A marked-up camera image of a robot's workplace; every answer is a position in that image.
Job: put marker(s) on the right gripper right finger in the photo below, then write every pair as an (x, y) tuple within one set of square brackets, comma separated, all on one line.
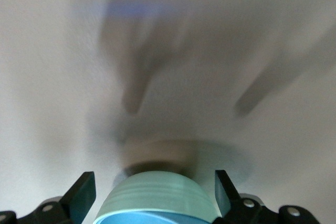
[(228, 197)]

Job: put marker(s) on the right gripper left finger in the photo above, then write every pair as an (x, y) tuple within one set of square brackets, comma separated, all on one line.
[(76, 203)]

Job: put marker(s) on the light green bowl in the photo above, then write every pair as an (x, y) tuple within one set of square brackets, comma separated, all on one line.
[(157, 195)]

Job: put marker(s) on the blue bowl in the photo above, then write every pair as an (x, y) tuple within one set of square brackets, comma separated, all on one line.
[(147, 218)]

